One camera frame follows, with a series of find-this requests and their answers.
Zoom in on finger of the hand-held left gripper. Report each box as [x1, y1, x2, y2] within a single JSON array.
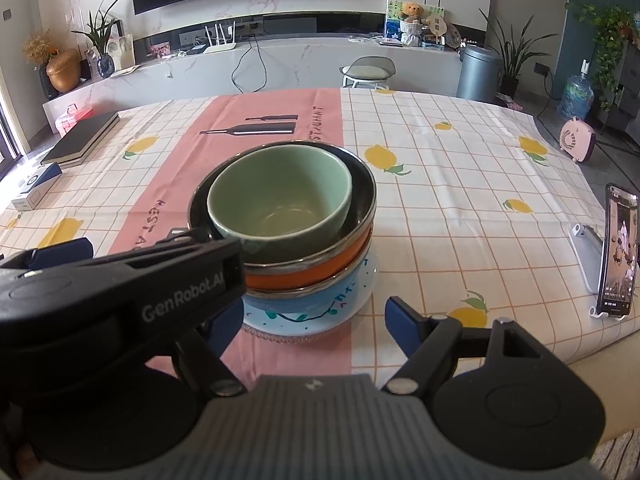
[[27, 238, 95, 269], [164, 227, 214, 247]]

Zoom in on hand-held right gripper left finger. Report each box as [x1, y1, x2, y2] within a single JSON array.
[[175, 302, 247, 397]]

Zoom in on golden brown vase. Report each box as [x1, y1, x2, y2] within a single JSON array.
[[45, 48, 82, 94]]

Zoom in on teddy bear toy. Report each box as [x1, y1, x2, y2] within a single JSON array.
[[384, 0, 446, 44]]

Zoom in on blue white box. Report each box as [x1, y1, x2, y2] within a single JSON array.
[[10, 164, 64, 211]]

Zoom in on white marble tv console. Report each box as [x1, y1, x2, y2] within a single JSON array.
[[42, 34, 464, 122]]

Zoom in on pink storage box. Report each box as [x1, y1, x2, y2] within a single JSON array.
[[53, 102, 96, 136]]

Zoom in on white fruit painted plate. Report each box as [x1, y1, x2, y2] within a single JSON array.
[[242, 252, 379, 339]]

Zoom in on black notebook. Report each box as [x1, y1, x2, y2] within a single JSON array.
[[40, 111, 121, 169]]

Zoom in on dried yellow flowers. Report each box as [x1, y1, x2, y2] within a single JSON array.
[[22, 29, 61, 66]]

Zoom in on blue water bottle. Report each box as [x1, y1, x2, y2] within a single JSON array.
[[562, 59, 596, 121]]

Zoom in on smartphone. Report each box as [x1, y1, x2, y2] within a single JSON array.
[[596, 182, 640, 319]]

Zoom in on pink fan heater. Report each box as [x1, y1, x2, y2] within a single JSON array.
[[558, 115, 597, 164]]

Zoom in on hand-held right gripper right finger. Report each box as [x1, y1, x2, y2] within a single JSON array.
[[382, 295, 544, 397]]

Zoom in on grey trash can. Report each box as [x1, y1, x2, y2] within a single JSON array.
[[457, 44, 504, 104]]

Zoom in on orange steel bowl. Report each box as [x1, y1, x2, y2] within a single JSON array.
[[187, 142, 377, 294]]

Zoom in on green ceramic bowl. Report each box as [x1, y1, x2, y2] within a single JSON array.
[[206, 143, 355, 266]]

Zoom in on long leaf potted plant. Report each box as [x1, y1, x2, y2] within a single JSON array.
[[479, 7, 544, 96]]

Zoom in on portrait photo frame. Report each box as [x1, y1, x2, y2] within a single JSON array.
[[104, 33, 135, 71]]

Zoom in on white router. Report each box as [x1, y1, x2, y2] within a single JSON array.
[[202, 19, 237, 55]]

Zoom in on dark grey cabinet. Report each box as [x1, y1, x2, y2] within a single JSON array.
[[597, 39, 640, 134]]

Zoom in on blue steel bowl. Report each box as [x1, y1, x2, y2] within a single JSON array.
[[242, 240, 374, 319]]

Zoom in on grass plant in blue vase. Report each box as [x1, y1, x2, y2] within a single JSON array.
[[72, 0, 124, 79]]

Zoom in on black cable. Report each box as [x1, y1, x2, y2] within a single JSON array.
[[230, 39, 266, 94]]

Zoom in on round decorative fan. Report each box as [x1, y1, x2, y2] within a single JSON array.
[[424, 12, 461, 51]]

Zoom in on white phone stand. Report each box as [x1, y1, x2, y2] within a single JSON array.
[[569, 223, 606, 296]]

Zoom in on clear glass plate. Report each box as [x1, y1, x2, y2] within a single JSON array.
[[242, 319, 347, 345]]

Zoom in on grey stool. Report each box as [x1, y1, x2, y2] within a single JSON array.
[[342, 55, 396, 90]]

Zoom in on green climbing vine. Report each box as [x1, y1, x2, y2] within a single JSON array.
[[537, 0, 637, 112]]

